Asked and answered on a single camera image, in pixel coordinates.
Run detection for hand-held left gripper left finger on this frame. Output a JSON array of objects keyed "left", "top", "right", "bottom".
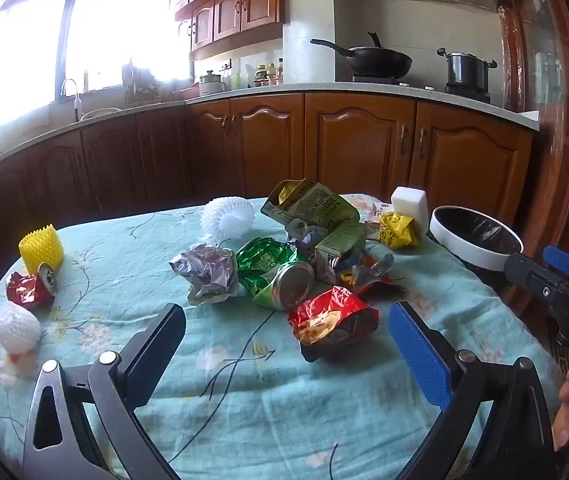
[{"left": 22, "top": 302, "right": 188, "bottom": 480}]

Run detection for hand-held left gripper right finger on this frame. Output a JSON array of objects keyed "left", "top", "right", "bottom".
[{"left": 388, "top": 301, "right": 557, "bottom": 480}]

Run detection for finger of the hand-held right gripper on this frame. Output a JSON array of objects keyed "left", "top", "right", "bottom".
[
  {"left": 543, "top": 245, "right": 569, "bottom": 282},
  {"left": 503, "top": 252, "right": 569, "bottom": 306}
]

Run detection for white trash bin black liner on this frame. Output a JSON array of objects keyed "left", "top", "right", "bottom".
[{"left": 429, "top": 205, "right": 524, "bottom": 273}]

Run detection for flared white foam fruit net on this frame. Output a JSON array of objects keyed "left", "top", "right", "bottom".
[{"left": 200, "top": 196, "right": 255, "bottom": 242}]

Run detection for crumpled silver wrapper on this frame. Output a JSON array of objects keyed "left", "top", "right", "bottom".
[{"left": 169, "top": 243, "right": 240, "bottom": 306}]

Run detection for red snack bag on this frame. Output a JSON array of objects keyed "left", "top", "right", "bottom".
[{"left": 287, "top": 286, "right": 380, "bottom": 361}]

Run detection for crumpled colourful snack wrapper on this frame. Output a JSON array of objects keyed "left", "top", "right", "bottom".
[{"left": 337, "top": 254, "right": 405, "bottom": 301}]

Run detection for teal floral tablecloth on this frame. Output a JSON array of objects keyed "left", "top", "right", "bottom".
[{"left": 0, "top": 192, "right": 565, "bottom": 480}]

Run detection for yellow snack packet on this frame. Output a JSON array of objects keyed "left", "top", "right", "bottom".
[{"left": 378, "top": 211, "right": 421, "bottom": 250}]

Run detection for small crushed green carton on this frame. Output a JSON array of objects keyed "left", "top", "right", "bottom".
[{"left": 314, "top": 224, "right": 367, "bottom": 281}]

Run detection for crushed green can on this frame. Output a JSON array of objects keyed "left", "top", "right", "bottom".
[{"left": 236, "top": 237, "right": 316, "bottom": 311}]

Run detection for white foam block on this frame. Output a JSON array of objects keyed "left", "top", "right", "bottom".
[{"left": 391, "top": 186, "right": 430, "bottom": 235}]

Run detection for crushed red can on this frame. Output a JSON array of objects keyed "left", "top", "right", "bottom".
[{"left": 6, "top": 262, "right": 58, "bottom": 309}]

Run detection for round white foam fruit net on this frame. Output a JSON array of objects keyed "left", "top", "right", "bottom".
[{"left": 0, "top": 301, "right": 42, "bottom": 356}]

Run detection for yellow foam fruit net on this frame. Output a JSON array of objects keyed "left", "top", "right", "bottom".
[{"left": 18, "top": 225, "right": 64, "bottom": 275}]

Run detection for crumpled grey foil wrapper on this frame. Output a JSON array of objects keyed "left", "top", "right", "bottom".
[{"left": 284, "top": 217, "right": 330, "bottom": 261}]

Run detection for green juice pouch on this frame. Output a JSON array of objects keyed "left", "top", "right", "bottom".
[{"left": 261, "top": 179, "right": 360, "bottom": 233}]

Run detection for gas stove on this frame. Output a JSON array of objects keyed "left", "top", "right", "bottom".
[{"left": 351, "top": 74, "right": 492, "bottom": 103}]

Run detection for steel cooking pot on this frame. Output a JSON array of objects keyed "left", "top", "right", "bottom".
[{"left": 437, "top": 48, "right": 498, "bottom": 92}]

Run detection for wooden base cabinets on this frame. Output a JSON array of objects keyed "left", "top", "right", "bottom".
[{"left": 0, "top": 92, "right": 535, "bottom": 241}]

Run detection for kitchen sink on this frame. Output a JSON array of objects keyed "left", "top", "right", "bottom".
[{"left": 80, "top": 107, "right": 122, "bottom": 122}]

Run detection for black wok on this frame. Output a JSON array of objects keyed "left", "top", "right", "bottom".
[{"left": 310, "top": 32, "right": 413, "bottom": 80}]

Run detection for chrome faucet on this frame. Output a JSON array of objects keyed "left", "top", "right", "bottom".
[{"left": 60, "top": 78, "right": 84, "bottom": 122}]

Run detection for white rice cooker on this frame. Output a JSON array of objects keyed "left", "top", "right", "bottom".
[{"left": 198, "top": 71, "right": 226, "bottom": 97}]

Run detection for grey kitchen countertop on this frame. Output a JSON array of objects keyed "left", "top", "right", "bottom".
[{"left": 0, "top": 81, "right": 540, "bottom": 181}]

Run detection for kitchen window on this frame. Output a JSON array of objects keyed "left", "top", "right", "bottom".
[{"left": 0, "top": 0, "right": 190, "bottom": 146}]

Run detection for wooden door frame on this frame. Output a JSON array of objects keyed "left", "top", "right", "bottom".
[{"left": 497, "top": 0, "right": 569, "bottom": 311}]

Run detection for wooden wall cabinets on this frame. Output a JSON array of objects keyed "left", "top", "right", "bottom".
[{"left": 164, "top": 0, "right": 285, "bottom": 61}]

